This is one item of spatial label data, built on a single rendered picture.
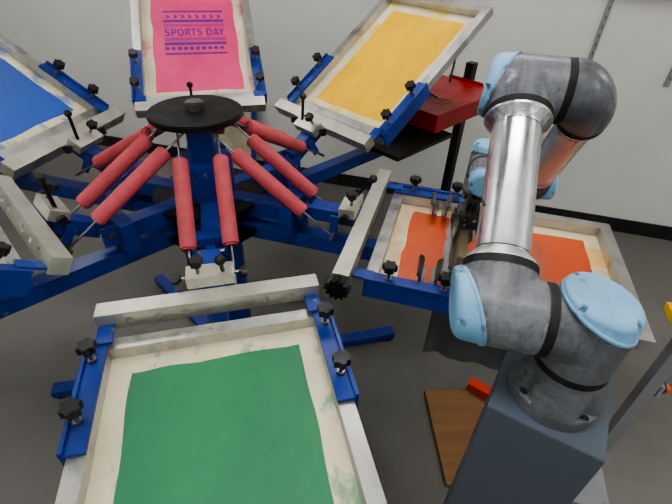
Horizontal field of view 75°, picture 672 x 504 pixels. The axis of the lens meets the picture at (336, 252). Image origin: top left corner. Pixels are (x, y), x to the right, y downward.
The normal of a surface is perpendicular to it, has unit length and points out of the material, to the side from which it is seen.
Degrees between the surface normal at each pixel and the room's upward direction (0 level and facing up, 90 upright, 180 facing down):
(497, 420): 90
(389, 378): 0
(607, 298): 8
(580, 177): 90
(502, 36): 90
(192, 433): 0
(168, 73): 32
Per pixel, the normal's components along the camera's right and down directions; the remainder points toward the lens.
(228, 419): 0.04, -0.79
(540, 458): -0.51, 0.51
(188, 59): 0.15, -0.36
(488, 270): -0.54, -0.37
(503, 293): -0.12, -0.33
